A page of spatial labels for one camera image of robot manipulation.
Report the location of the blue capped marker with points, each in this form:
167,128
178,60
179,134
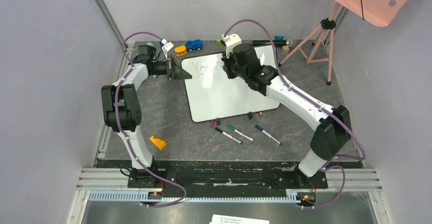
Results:
267,134

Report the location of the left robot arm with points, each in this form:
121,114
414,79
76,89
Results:
122,111

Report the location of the green capped marker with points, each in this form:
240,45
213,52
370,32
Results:
240,133

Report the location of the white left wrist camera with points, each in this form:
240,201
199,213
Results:
166,46

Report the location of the teal block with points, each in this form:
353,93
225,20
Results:
278,37

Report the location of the wooden cube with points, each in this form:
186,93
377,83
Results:
286,49

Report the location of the aluminium frame profile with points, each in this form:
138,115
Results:
106,14

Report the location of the orange wedge block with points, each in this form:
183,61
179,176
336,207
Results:
159,143

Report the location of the black flashlight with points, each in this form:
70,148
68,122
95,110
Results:
278,43

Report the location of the white paper sheet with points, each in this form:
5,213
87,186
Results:
224,219

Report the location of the white cable duct rail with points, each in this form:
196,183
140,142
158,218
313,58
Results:
145,197

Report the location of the white whiteboard with black frame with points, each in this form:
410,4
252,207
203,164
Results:
212,95

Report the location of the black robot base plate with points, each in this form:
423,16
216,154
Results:
225,179

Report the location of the black capped marker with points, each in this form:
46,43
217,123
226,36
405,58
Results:
227,135

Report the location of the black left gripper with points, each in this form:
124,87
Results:
174,71

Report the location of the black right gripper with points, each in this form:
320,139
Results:
228,67

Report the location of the blue toy car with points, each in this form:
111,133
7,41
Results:
192,45

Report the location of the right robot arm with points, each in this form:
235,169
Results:
331,125

